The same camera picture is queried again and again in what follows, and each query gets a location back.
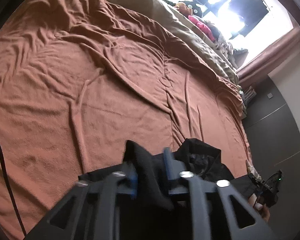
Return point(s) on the white nightstand right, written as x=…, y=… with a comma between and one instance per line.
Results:
x=246, y=95

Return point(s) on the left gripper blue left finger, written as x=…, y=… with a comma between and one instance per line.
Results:
x=131, y=177

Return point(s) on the black button-up shirt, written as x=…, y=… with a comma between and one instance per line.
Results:
x=155, y=197

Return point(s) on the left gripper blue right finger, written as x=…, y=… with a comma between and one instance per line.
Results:
x=173, y=169

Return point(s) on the black plush toy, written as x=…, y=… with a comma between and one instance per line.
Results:
x=187, y=8

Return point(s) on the beige duvet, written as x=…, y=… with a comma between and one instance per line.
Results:
x=184, y=29

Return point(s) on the dark hanging jacket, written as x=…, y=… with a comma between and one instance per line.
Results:
x=252, y=12

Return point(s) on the brown bed blanket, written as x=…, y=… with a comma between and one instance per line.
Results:
x=78, y=78

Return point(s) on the person right hand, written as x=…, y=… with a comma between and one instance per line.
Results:
x=263, y=210

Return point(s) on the pink clothes on sill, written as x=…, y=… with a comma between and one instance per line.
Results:
x=202, y=26

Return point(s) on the pink right curtain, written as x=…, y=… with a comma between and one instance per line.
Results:
x=274, y=55

